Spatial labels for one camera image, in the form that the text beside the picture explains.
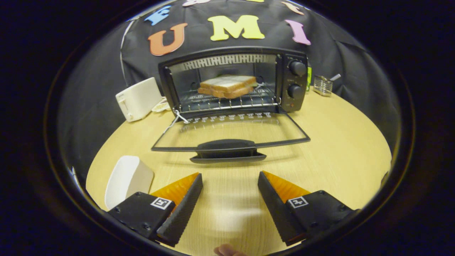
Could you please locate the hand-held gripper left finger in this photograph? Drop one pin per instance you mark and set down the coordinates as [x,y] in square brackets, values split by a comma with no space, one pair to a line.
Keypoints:
[185,209]

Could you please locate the metal spoon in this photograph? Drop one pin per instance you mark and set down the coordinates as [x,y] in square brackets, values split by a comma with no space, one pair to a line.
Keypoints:
[336,76]

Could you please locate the white rectangular plate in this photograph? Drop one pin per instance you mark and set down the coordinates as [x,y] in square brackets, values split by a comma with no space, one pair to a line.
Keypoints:
[128,177]

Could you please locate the black toaster oven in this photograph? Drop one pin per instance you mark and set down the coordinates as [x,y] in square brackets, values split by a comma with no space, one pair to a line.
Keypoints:
[300,80]

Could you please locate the green label bottle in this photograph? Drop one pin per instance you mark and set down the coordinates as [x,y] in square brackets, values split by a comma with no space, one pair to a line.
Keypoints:
[309,78]

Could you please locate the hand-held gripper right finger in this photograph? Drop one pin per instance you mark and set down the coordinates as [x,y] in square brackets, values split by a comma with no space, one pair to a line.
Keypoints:
[277,209]

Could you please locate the white bread toaster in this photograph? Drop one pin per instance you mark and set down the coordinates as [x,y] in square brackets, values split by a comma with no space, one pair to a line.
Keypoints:
[138,99]

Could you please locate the toast sandwich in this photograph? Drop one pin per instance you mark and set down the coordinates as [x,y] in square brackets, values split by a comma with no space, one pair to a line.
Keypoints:
[227,85]

